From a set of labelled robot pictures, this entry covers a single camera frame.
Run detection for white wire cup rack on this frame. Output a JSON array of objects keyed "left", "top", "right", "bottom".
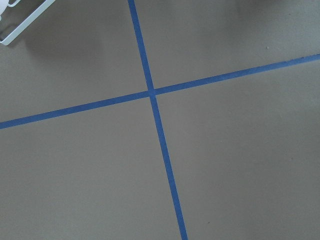
[{"left": 0, "top": 0, "right": 55, "bottom": 46}]

